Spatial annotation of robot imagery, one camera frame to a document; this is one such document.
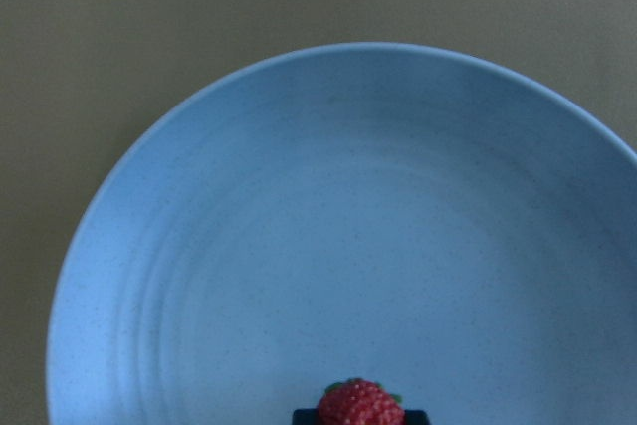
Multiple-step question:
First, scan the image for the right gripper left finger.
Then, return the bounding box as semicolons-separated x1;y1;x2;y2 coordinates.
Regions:
292;409;319;425

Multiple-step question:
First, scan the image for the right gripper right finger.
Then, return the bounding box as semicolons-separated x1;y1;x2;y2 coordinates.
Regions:
403;410;427;425

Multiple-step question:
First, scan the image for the red strawberry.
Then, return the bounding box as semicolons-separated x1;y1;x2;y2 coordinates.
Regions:
317;378;406;425

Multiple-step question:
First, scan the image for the blue plate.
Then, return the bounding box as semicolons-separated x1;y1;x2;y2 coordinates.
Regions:
47;43;636;424

